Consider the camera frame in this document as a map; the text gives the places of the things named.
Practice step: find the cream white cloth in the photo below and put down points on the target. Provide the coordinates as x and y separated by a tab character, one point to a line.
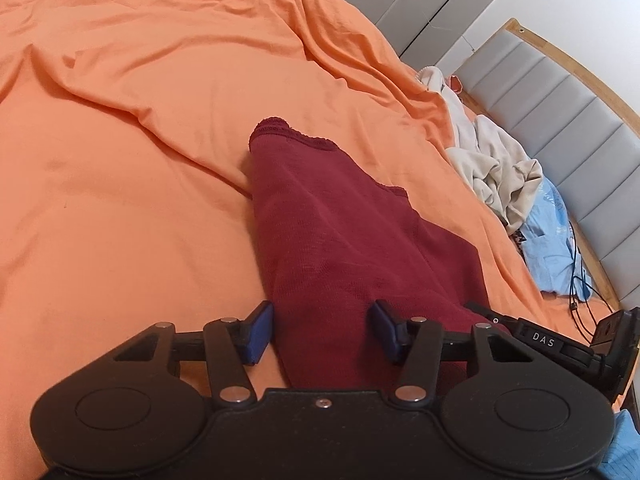
492	160

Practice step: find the grey padded headboard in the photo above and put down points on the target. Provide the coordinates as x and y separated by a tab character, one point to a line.
575	125

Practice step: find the grey wardrobe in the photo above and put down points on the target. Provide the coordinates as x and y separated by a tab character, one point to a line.
425	5

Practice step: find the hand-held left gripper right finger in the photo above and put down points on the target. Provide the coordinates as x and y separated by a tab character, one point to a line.
385	330

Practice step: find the light blue cloth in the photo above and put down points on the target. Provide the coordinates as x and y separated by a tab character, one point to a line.
629	447
550	240

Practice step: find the maroon long-sleeve sweater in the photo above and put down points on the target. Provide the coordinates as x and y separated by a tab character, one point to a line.
340	260

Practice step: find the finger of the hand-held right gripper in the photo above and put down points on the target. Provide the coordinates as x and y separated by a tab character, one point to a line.
487	314

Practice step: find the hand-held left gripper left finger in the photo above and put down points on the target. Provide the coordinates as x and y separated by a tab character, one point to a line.
258	332

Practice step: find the orange bed sheet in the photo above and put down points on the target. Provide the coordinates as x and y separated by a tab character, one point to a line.
125	135

